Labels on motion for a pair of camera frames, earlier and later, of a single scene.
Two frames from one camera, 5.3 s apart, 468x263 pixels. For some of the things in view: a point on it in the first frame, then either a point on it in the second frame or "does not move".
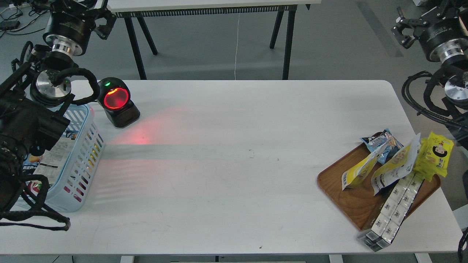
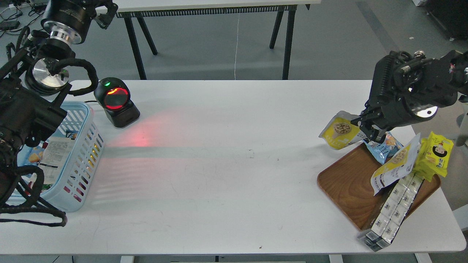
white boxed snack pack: [393, 213] does not move
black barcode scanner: [114, 99] does not move
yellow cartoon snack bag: [434, 156] does not move
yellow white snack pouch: [351, 178] to [340, 132]
